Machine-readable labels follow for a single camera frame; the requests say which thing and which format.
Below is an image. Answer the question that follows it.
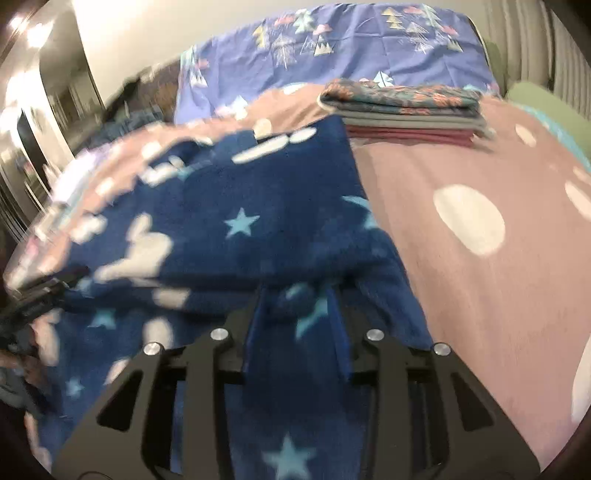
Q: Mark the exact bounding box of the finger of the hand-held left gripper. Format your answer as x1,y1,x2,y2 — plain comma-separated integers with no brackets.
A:
25,265,90,303

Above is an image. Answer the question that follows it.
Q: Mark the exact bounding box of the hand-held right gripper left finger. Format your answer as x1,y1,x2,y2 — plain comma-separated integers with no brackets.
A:
51,291,269,480

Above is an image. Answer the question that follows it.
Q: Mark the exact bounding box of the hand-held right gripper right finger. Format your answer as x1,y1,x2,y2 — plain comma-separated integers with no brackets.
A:
323,287,541,480

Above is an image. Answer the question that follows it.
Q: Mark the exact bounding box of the blue star print fleece garment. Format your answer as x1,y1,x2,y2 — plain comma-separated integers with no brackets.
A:
34,113,435,480

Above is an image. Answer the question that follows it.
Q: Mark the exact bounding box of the pink polka dot blanket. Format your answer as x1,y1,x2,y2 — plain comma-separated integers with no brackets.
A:
4,83,591,472

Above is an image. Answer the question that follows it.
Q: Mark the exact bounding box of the dark teal cloth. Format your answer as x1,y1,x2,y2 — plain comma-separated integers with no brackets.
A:
90,108,155,146

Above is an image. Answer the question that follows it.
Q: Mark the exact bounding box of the mirrored wardrobe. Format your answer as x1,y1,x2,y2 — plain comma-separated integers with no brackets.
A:
0,0,109,241

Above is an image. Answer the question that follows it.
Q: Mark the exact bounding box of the brown patterned cloth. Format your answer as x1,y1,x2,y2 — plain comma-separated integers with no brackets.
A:
134,62,183,127

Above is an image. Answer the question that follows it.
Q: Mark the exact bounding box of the pink folded cloth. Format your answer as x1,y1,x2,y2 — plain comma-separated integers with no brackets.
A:
346,127,481,148

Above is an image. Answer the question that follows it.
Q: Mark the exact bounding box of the grey folded cloth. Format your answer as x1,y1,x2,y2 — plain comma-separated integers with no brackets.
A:
342,112,490,133

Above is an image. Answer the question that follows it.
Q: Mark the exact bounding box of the floral folded cloth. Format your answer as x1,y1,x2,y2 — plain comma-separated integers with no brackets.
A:
320,78,483,116

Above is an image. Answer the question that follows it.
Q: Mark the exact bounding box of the purple tree-print pillow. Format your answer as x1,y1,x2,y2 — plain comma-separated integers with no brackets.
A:
178,0,502,125

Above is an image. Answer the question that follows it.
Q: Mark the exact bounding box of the green pillow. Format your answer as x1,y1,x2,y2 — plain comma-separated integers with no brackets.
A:
485,39,507,90
505,80,591,127

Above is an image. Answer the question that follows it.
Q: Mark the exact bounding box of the pleated grey curtain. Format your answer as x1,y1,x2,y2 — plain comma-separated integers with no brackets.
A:
480,0,591,102

